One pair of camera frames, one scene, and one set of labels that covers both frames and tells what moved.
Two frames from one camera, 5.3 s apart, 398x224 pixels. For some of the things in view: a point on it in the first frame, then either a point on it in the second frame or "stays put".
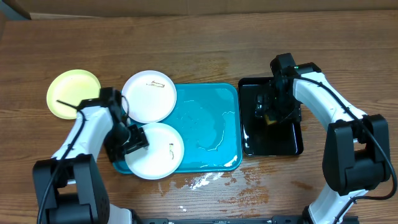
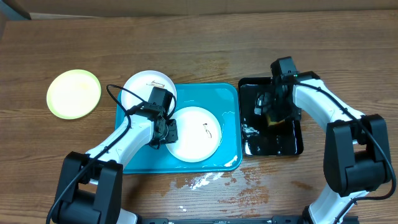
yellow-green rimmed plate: x=71 y=86 stays put
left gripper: x=140 y=140 -> x=173 y=135
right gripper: x=265 y=107 stays put
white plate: x=161 y=157 -> x=199 y=134
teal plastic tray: x=208 y=118 stays put
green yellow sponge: x=270 y=122 stays put
